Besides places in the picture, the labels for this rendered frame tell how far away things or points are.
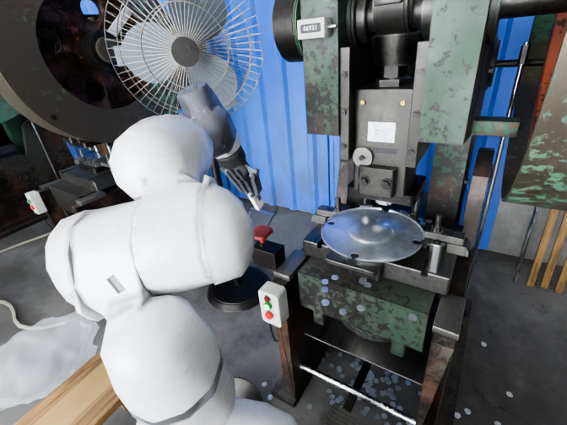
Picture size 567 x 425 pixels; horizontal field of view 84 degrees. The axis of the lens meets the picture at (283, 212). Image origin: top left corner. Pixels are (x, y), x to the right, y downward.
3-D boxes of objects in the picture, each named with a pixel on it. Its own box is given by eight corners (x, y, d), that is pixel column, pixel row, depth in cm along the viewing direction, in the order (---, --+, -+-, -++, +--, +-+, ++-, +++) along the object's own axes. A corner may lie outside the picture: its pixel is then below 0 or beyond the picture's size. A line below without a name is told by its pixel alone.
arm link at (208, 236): (23, 131, 26) (220, 103, 26) (122, 120, 43) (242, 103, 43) (99, 323, 32) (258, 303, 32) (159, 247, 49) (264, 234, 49)
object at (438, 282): (446, 296, 86) (450, 279, 84) (303, 254, 109) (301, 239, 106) (461, 240, 108) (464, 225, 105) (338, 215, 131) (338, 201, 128)
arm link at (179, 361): (218, 422, 32) (153, 314, 21) (55, 441, 32) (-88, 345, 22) (232, 276, 47) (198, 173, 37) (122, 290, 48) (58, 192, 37)
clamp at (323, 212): (354, 231, 108) (355, 204, 103) (311, 221, 116) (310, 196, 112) (361, 223, 112) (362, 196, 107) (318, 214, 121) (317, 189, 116)
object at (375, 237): (343, 202, 111) (343, 201, 110) (433, 219, 96) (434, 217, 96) (304, 245, 90) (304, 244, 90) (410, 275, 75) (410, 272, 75)
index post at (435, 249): (437, 273, 86) (442, 244, 81) (425, 270, 88) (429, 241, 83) (439, 267, 88) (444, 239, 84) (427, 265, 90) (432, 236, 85)
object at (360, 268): (373, 312, 83) (375, 271, 77) (325, 295, 90) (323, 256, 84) (398, 260, 101) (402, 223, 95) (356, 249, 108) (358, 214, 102)
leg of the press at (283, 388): (294, 409, 127) (271, 212, 84) (271, 395, 133) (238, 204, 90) (371, 274, 193) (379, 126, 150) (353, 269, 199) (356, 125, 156)
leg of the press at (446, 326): (440, 494, 100) (515, 268, 57) (403, 472, 106) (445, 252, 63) (471, 303, 166) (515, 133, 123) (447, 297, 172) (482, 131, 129)
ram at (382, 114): (400, 203, 84) (412, 84, 70) (347, 194, 92) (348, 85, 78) (415, 180, 97) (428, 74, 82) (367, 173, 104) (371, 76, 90)
